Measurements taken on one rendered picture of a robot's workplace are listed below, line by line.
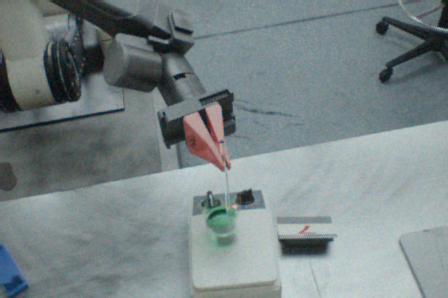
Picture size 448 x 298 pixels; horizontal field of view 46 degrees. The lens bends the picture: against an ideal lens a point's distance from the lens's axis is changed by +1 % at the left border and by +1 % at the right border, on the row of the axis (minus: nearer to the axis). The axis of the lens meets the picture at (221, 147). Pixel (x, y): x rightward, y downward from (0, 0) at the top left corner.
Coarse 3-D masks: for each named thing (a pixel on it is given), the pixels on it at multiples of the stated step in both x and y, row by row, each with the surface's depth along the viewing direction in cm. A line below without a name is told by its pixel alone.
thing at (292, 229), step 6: (282, 228) 85; (288, 228) 85; (294, 228) 85; (300, 228) 85; (306, 228) 85; (312, 228) 85; (318, 228) 84; (324, 228) 84; (330, 228) 84; (282, 234) 82; (288, 234) 82
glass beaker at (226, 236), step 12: (216, 192) 73; (204, 204) 73; (216, 204) 75; (240, 204) 72; (204, 216) 72; (216, 228) 71; (228, 228) 71; (240, 228) 75; (216, 240) 74; (228, 240) 74
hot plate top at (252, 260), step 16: (192, 224) 79; (240, 224) 78; (256, 224) 78; (192, 240) 77; (240, 240) 76; (256, 240) 76; (272, 240) 76; (192, 256) 75; (208, 256) 75; (224, 256) 75; (240, 256) 75; (256, 256) 74; (272, 256) 74; (192, 272) 74; (208, 272) 73; (224, 272) 73; (240, 272) 73; (256, 272) 73; (272, 272) 73; (208, 288) 72
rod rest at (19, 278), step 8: (0, 248) 87; (0, 256) 86; (8, 256) 86; (0, 264) 85; (8, 264) 85; (16, 264) 86; (0, 272) 85; (8, 272) 84; (16, 272) 84; (0, 280) 84; (8, 280) 81; (16, 280) 82; (24, 280) 83; (8, 288) 82; (16, 288) 83; (24, 288) 83
